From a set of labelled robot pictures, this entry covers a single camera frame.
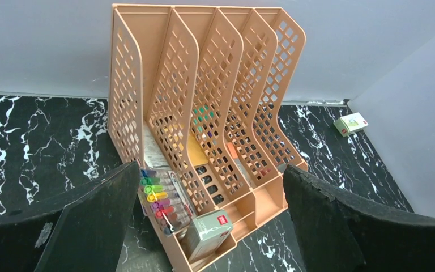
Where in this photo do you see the yellow envelope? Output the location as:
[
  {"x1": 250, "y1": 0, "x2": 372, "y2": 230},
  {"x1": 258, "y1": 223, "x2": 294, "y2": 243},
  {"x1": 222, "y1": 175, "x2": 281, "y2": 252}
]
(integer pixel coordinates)
[{"x1": 187, "y1": 135, "x2": 208, "y2": 167}]

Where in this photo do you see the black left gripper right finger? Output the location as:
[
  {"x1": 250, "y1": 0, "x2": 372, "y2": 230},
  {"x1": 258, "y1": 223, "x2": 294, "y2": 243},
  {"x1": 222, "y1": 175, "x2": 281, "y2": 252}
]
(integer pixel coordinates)
[{"x1": 283, "y1": 165, "x2": 435, "y2": 271}]

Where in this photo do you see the grey-green small box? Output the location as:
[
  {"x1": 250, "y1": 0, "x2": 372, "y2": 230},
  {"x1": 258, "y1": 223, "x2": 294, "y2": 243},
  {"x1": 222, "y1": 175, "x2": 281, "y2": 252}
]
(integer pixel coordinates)
[{"x1": 182, "y1": 209, "x2": 234, "y2": 263}]

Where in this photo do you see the white green small box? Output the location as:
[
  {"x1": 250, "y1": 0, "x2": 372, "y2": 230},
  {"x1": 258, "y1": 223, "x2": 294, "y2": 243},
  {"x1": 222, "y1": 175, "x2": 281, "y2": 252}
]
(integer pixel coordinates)
[{"x1": 334, "y1": 112, "x2": 369, "y2": 137}]

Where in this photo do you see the white paper sheet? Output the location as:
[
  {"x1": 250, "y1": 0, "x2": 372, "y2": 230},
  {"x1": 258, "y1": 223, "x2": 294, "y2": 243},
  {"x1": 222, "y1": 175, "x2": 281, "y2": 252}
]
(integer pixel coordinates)
[{"x1": 143, "y1": 124, "x2": 171, "y2": 171}]

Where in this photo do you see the colourful highlighter marker pack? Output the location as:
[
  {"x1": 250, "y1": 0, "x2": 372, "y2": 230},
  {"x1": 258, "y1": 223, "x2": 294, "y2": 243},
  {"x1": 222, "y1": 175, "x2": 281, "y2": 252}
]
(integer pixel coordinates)
[{"x1": 138, "y1": 168, "x2": 197, "y2": 236}]

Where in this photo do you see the orange plastic file organizer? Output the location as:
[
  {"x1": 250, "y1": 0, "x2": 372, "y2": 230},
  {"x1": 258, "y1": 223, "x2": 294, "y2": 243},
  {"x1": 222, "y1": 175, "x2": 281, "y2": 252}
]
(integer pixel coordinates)
[{"x1": 108, "y1": 3, "x2": 308, "y2": 271}]

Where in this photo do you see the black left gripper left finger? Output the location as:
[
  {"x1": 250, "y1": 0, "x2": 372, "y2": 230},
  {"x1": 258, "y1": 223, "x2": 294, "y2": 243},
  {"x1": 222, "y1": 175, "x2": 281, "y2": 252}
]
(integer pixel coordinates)
[{"x1": 0, "y1": 162, "x2": 140, "y2": 271}]

